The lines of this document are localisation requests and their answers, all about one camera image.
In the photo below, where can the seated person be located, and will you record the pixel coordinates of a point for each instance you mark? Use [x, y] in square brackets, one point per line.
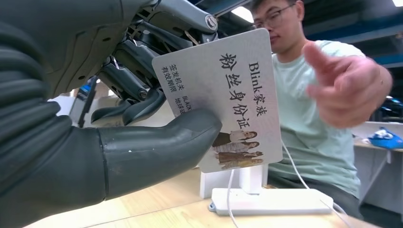
[308, 141]

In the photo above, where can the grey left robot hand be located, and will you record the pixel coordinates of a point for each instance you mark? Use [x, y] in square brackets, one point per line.
[78, 41]

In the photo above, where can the white ID card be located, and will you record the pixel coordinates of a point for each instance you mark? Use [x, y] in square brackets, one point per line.
[220, 94]

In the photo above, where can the white charger plug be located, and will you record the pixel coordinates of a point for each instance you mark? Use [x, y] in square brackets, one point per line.
[252, 179]

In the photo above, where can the eyeglasses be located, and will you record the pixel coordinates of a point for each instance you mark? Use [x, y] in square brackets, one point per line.
[274, 19]

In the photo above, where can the blue bag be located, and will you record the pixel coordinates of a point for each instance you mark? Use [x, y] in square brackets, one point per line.
[387, 140]

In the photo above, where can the ceiling light panel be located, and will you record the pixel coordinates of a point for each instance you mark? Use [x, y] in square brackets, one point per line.
[398, 2]
[243, 14]

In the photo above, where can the white power strip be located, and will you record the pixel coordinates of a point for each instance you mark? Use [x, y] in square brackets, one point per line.
[270, 201]

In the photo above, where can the white background desk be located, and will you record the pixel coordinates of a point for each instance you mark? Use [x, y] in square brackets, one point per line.
[374, 176]

